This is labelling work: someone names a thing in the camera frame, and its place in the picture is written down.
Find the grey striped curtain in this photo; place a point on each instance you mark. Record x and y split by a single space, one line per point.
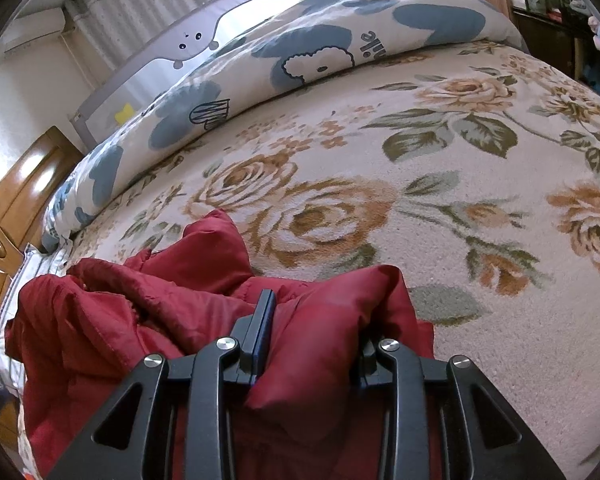
145 10

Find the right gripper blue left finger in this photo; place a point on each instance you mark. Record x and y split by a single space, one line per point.
132 435

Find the grey bed guard rail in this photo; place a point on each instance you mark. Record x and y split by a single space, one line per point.
173 54

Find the floral beige bed blanket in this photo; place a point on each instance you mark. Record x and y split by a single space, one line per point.
474 169

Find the red puffer jacket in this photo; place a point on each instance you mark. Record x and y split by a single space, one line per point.
80 334

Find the white air conditioner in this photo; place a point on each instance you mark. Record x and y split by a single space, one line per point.
31 30

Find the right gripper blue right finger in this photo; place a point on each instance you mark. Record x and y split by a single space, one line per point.
446 420

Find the blue white patterned duvet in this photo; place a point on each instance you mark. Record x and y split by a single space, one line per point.
312 40

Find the wooden headboard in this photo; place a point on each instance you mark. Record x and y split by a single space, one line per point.
24 193

